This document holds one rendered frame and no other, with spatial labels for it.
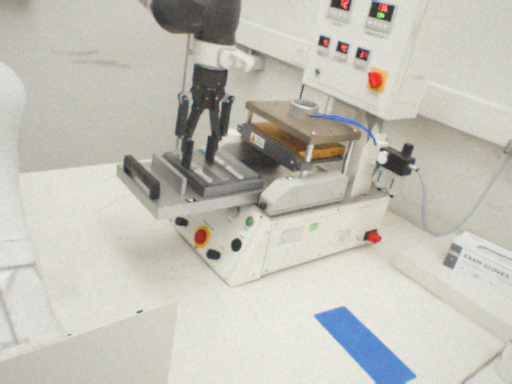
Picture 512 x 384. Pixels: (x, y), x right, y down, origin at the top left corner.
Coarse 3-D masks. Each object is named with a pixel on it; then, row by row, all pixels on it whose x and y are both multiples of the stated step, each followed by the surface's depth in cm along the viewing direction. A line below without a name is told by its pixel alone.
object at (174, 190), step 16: (160, 160) 107; (128, 176) 105; (160, 176) 108; (176, 176) 102; (144, 192) 100; (160, 192) 101; (176, 192) 102; (192, 192) 104; (240, 192) 108; (256, 192) 110; (160, 208) 95; (176, 208) 97; (192, 208) 100; (208, 208) 103
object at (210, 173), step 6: (174, 150) 114; (180, 150) 115; (180, 156) 111; (192, 156) 113; (198, 156) 113; (192, 162) 109; (198, 162) 110; (204, 162) 111; (198, 168) 107; (204, 168) 108; (210, 168) 108; (204, 174) 105; (210, 174) 105; (216, 174) 106; (222, 174) 106; (210, 180) 102
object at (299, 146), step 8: (256, 128) 126; (264, 128) 125; (272, 128) 126; (272, 136) 121; (280, 136) 122; (288, 136) 123; (288, 144) 117; (296, 144) 118; (304, 144) 119; (320, 144) 122; (328, 144) 123; (336, 144) 124; (296, 152) 114; (304, 152) 115; (320, 152) 118; (328, 152) 120; (336, 152) 122; (344, 152) 124; (312, 160) 118; (320, 160) 120; (328, 160) 122; (336, 160) 124
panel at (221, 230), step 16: (224, 208) 119; (192, 224) 125; (208, 224) 121; (224, 224) 117; (240, 224) 114; (256, 224) 110; (192, 240) 123; (208, 240) 119; (224, 240) 116; (240, 240) 112; (224, 256) 114; (240, 256) 111; (224, 272) 113
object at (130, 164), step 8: (128, 160) 104; (136, 160) 104; (128, 168) 106; (136, 168) 101; (144, 168) 101; (136, 176) 101; (144, 176) 98; (152, 176) 98; (144, 184) 99; (152, 184) 96; (152, 192) 96
